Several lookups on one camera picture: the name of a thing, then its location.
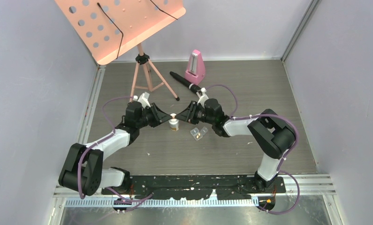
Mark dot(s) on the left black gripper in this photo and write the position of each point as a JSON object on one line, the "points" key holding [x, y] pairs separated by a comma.
{"points": [[161, 116]]}

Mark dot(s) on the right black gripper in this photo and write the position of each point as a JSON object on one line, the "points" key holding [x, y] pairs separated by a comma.
{"points": [[188, 114]]}

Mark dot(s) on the white pill bottle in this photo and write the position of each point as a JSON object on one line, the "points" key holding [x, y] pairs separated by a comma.
{"points": [[174, 124]]}

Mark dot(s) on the clear plastic pill organizer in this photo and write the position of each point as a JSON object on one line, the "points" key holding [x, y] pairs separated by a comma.
{"points": [[198, 133]]}

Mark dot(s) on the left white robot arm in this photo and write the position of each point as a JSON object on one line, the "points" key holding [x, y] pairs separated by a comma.
{"points": [[83, 167]]}

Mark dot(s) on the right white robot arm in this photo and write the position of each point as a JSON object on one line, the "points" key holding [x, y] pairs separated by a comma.
{"points": [[275, 135]]}

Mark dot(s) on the black microphone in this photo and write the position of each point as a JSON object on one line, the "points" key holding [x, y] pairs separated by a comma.
{"points": [[191, 86]]}

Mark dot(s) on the pink metronome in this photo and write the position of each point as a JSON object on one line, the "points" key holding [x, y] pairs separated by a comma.
{"points": [[196, 70]]}

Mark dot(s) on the pink music stand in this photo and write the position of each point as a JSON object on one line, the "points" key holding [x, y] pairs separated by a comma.
{"points": [[110, 28]]}

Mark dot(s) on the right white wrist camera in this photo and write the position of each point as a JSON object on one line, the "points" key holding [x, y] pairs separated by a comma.
{"points": [[203, 97]]}

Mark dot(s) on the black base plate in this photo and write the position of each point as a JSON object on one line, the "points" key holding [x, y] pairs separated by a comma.
{"points": [[195, 187]]}

